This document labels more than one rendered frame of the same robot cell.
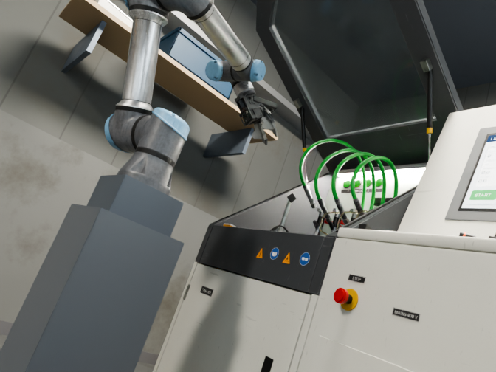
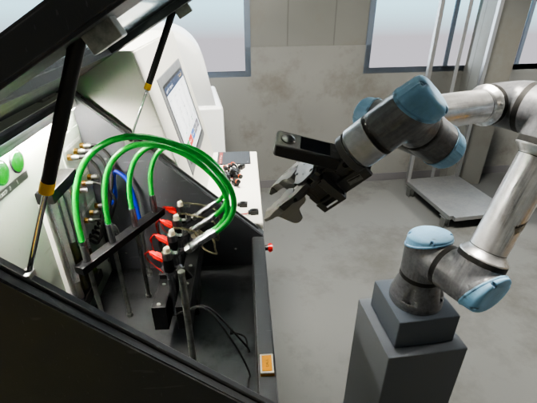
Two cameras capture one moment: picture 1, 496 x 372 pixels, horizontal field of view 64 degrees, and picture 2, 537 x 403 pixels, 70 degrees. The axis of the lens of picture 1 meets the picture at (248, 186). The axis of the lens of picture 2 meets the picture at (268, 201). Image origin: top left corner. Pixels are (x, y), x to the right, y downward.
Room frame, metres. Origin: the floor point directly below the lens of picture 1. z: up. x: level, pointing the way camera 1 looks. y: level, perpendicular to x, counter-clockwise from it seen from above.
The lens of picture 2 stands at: (2.06, 0.29, 1.69)
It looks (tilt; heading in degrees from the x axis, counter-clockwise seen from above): 29 degrees down; 208
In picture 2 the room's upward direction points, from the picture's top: straight up
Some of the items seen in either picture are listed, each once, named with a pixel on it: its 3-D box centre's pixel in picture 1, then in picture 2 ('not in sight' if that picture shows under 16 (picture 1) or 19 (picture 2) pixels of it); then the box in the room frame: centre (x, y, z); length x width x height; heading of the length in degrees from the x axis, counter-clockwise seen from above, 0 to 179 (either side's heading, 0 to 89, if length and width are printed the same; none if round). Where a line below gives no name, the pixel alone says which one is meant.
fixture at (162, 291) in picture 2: not in sight; (182, 285); (1.38, -0.37, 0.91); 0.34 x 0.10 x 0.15; 31
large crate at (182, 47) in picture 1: (190, 71); not in sight; (2.66, 0.68, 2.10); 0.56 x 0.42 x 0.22; 126
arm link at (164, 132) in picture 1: (163, 135); (427, 252); (1.09, 0.28, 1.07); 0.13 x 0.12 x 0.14; 56
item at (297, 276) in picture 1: (255, 253); (261, 319); (1.36, -0.10, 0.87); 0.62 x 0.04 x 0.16; 31
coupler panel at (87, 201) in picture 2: not in sight; (86, 182); (1.41, -0.66, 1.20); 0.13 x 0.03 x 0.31; 31
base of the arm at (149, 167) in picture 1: (148, 172); (418, 284); (1.09, 0.27, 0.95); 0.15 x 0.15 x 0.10
